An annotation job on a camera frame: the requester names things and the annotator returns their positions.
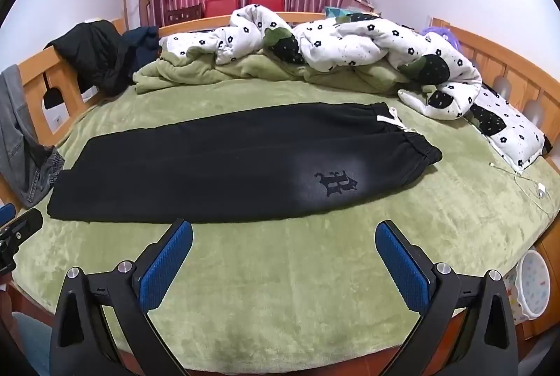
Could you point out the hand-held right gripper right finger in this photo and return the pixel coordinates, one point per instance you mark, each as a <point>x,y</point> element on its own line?
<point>400,266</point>

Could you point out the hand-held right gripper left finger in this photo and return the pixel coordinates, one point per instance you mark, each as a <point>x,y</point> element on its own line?
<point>168,266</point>

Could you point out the purple fluffy item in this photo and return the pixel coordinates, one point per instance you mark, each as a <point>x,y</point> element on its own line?
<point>446,35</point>

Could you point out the white floral quilt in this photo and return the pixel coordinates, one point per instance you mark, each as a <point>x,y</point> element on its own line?
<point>341,39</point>

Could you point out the black jacket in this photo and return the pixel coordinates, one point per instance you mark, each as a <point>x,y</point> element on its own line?
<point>94,52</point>

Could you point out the dark wooden chair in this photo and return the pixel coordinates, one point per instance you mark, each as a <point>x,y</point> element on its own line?
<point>183,13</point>

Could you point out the wooden bed frame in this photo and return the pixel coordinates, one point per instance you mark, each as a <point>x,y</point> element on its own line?
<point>37,74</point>

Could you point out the teal item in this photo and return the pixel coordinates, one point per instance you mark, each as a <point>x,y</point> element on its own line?
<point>337,12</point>

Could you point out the dark blue garment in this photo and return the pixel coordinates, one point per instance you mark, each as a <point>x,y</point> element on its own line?
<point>144,41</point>

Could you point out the black pants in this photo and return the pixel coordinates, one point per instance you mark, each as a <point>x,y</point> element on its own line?
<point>197,166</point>

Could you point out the white floral pillow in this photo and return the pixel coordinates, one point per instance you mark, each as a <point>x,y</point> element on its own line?
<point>512,126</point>

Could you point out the grey jeans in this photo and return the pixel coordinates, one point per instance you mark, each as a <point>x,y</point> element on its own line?
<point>17,131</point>

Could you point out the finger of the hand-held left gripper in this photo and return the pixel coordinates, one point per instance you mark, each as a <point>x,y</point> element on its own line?
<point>6,214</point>
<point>28,222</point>

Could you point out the white wall socket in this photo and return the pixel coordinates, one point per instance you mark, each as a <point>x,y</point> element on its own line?
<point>57,121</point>

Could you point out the person's leg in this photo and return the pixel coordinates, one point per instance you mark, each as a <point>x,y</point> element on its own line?
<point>33,345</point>

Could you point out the crumpled green blanket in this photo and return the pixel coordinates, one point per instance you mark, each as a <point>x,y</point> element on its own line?
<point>188,74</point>

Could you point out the green fleece bed cover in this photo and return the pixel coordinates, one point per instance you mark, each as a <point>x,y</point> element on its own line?
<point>280,271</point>

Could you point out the wooden coat rack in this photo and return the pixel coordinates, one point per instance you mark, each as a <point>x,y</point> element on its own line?
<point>126,8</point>

